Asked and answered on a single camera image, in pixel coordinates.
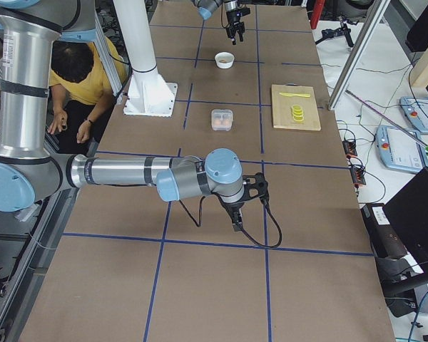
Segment aluminium frame post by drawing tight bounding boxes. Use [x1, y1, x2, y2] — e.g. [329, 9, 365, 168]
[327, 0, 390, 110]

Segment near blue teach pendant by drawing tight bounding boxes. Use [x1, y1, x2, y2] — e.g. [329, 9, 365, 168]
[376, 125, 428, 174]

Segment blue teach pendant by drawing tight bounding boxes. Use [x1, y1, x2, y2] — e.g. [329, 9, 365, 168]
[399, 97, 428, 135]
[376, 125, 428, 174]

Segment yellow lemon slices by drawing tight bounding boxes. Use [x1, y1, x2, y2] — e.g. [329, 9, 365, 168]
[291, 105, 305, 123]

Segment orange black electronics board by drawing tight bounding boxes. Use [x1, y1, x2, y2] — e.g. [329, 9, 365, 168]
[342, 139, 366, 188]

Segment clear plastic egg box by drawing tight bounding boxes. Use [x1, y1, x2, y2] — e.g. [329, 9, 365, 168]
[211, 109, 233, 131]

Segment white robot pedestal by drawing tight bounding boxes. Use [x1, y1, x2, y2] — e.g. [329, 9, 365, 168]
[113, 0, 178, 118]

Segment far blue teach pendant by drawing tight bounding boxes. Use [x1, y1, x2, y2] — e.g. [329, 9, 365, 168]
[399, 97, 428, 135]

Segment wooden cutting board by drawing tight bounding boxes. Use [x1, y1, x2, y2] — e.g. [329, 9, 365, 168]
[271, 84, 321, 131]

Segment white bowl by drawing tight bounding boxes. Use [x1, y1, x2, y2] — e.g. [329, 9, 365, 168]
[215, 52, 235, 69]

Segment black monitor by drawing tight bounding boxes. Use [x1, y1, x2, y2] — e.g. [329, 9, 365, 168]
[384, 167, 428, 263]

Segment person in yellow shirt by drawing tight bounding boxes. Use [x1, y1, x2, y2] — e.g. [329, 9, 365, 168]
[48, 41, 116, 155]

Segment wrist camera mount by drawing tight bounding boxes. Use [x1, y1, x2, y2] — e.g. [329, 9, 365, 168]
[242, 172, 270, 206]

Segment metal reacher grabber tool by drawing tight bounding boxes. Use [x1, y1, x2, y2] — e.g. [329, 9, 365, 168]
[345, 90, 428, 153]

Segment yellow plastic knife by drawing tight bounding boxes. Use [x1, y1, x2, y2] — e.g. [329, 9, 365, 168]
[279, 92, 311, 98]

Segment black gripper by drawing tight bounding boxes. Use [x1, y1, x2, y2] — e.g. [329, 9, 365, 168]
[225, 10, 250, 45]
[219, 199, 243, 232]

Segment red cylinder object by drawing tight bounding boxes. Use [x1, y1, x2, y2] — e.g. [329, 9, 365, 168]
[310, 0, 325, 29]

